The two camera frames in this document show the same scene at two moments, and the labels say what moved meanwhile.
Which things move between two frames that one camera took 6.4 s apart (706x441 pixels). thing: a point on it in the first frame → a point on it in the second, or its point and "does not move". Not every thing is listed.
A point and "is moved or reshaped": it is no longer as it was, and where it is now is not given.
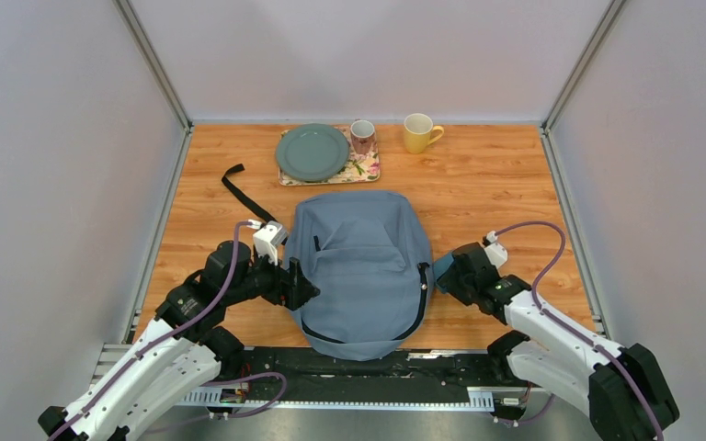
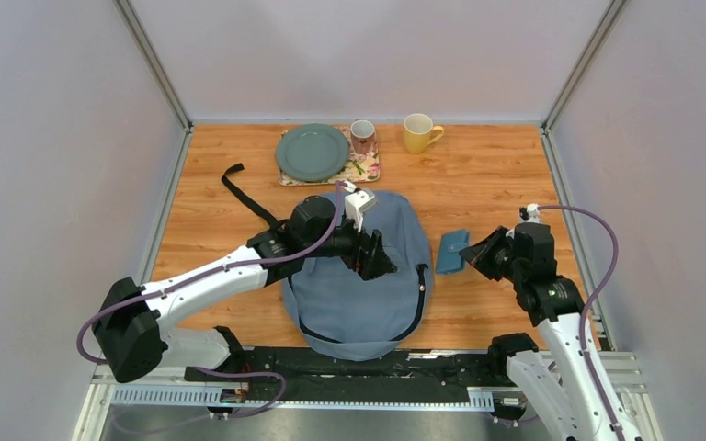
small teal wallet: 440,265 is moved or reshaped
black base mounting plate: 298,368 does not move
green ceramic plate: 313,152 does not move
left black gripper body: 264,278 → 343,243
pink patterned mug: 362,132 does not move
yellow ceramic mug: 420,132 does not move
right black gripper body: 456,287 → 506,266
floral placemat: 358,167 does not move
